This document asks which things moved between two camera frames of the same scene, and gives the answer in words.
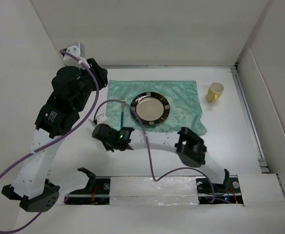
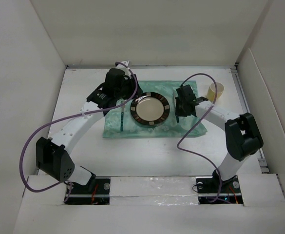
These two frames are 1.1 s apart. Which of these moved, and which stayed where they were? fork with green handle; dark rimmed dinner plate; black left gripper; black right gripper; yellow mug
Moved: black left gripper; black right gripper
Stayed: fork with green handle; yellow mug; dark rimmed dinner plate
